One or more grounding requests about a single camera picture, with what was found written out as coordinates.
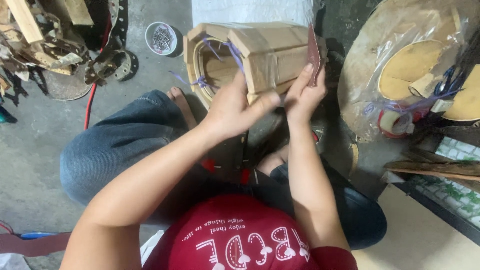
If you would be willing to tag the green patterned white mat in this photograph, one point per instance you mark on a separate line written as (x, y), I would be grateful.
(459, 195)

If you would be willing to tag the person's red printed shirt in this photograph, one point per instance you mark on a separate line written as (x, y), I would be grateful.
(243, 236)

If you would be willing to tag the reddish-brown sanding belt strip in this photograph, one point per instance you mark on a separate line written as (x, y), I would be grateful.
(33, 244)

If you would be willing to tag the person's blue jeans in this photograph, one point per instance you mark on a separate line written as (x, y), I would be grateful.
(120, 150)

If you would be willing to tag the white woven sack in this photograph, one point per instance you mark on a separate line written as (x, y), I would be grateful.
(251, 11)

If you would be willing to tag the white plastic bag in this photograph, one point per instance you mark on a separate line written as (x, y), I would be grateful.
(13, 262)

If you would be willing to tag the person's right hand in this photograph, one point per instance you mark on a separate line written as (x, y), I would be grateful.
(303, 103)

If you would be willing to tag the clear tape roll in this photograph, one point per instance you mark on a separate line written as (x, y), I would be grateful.
(393, 123)

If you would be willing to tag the blue plastic object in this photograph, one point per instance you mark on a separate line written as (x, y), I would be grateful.
(37, 235)

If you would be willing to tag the black and red stool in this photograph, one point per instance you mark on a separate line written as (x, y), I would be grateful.
(232, 157)

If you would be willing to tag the heap of wood and sandpaper scraps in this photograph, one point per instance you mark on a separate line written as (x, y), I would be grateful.
(48, 45)

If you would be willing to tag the reddish-brown sandpaper piece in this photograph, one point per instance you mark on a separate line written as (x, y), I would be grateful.
(314, 52)

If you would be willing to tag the dark wooden planks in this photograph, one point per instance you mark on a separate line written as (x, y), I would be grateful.
(438, 167)

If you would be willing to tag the person's left foot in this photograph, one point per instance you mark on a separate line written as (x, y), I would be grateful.
(183, 105)

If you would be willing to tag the large round wooden board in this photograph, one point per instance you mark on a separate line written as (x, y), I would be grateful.
(360, 82)

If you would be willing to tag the white bowl of screws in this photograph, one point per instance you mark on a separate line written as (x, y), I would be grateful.
(161, 38)

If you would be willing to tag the person's left hand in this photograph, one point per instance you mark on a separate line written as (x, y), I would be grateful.
(230, 110)

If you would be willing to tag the white paper sheet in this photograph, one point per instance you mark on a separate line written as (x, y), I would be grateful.
(152, 245)

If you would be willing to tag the clear bag of wooden pieces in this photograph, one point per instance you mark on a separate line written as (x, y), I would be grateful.
(420, 67)

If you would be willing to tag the beige flat board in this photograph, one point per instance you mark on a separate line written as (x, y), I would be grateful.
(416, 240)

